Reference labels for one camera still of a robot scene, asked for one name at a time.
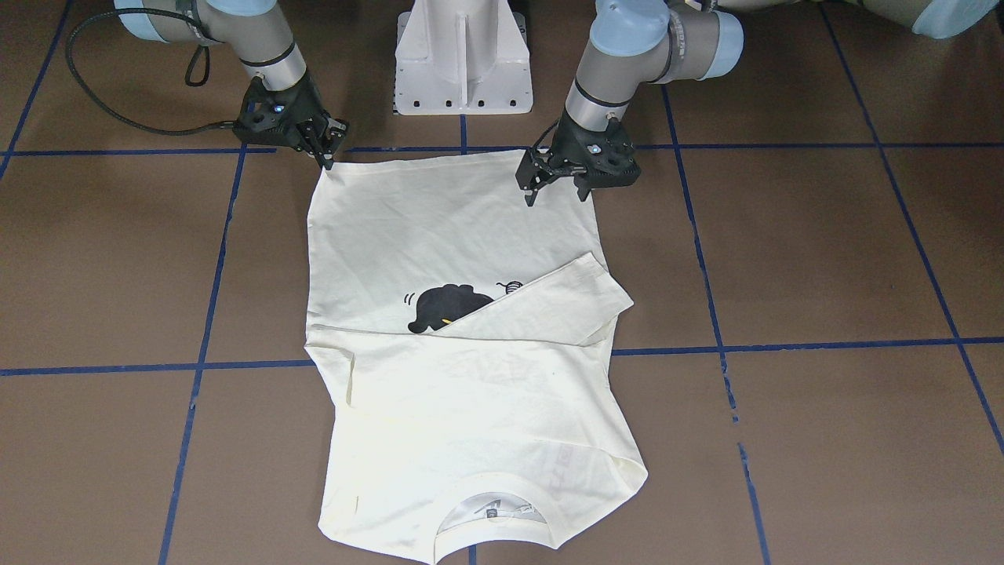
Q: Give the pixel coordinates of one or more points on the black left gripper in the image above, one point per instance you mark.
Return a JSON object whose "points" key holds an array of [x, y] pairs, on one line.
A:
{"points": [[570, 139]]}

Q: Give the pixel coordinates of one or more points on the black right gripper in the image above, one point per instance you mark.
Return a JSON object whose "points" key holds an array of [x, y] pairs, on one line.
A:
{"points": [[303, 100]]}

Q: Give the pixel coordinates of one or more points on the cream long-sleeve cat shirt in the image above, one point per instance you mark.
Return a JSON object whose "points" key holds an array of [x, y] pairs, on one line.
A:
{"points": [[464, 338]]}

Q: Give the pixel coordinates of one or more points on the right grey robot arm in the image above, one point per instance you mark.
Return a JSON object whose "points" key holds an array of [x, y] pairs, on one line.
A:
{"points": [[257, 31]]}

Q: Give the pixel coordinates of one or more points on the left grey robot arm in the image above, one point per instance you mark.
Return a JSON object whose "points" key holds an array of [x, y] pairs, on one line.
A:
{"points": [[631, 43]]}

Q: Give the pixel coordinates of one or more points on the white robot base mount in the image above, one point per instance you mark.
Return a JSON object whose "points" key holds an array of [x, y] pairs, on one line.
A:
{"points": [[462, 58]]}

